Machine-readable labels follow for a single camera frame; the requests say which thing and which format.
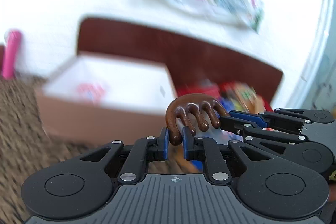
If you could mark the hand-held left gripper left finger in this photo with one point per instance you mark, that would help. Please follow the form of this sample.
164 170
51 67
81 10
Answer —
164 145

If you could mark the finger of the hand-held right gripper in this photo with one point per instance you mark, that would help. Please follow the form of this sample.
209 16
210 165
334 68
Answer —
233 125
246 117

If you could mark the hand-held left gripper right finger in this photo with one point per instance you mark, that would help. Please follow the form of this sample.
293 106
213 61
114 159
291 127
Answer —
187 145

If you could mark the brown wooden massage comb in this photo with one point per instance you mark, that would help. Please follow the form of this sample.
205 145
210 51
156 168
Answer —
185 106

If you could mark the cardboard box with white inside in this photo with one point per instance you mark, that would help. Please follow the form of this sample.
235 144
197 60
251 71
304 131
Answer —
123 82

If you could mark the colourful snack packet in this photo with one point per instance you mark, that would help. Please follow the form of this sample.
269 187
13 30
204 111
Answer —
242 96

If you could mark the red snack packet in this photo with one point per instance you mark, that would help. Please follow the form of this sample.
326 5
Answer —
204 88

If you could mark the dark brown tray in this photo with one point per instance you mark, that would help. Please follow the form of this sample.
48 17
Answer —
183 53

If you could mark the red and white small packet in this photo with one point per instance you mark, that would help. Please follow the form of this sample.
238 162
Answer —
92 90

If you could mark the pink bottle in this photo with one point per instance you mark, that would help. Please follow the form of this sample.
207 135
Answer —
11 52

